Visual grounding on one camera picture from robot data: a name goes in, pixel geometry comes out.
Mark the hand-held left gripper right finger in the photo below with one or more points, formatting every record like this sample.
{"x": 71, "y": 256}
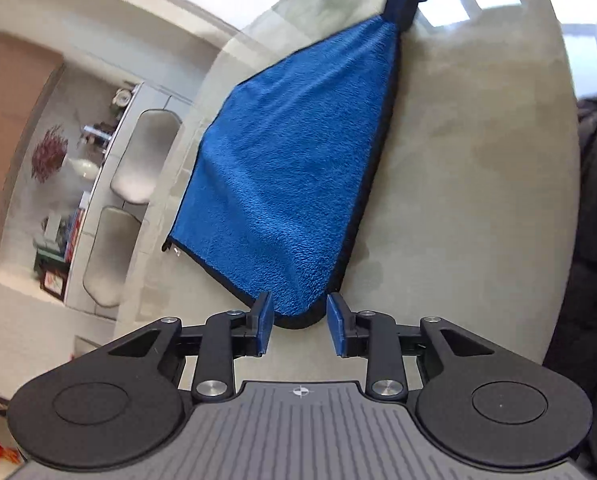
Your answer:
{"x": 337, "y": 327}

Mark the white chair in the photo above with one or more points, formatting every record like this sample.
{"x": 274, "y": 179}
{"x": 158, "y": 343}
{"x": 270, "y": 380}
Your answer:
{"x": 108, "y": 255}
{"x": 141, "y": 160}

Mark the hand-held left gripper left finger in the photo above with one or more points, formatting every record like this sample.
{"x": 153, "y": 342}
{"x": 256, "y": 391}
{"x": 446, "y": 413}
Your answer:
{"x": 264, "y": 325}

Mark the dark picture frame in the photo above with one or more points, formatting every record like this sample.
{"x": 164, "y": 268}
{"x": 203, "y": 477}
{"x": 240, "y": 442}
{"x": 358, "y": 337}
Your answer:
{"x": 54, "y": 282}

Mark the red flower decoration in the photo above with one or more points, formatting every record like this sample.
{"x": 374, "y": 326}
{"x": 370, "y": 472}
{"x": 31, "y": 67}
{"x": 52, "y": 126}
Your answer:
{"x": 49, "y": 154}

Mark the brown panel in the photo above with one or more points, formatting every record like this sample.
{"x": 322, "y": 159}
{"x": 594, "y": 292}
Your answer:
{"x": 8, "y": 150}

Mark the blue towel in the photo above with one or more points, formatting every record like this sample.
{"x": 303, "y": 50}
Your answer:
{"x": 288, "y": 170}

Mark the small clock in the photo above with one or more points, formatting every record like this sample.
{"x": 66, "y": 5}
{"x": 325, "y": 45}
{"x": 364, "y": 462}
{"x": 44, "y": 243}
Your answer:
{"x": 122, "y": 97}

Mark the dark cloth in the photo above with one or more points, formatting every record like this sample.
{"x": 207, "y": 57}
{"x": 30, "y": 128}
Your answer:
{"x": 588, "y": 270}

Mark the row of books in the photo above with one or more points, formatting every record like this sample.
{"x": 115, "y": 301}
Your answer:
{"x": 74, "y": 232}

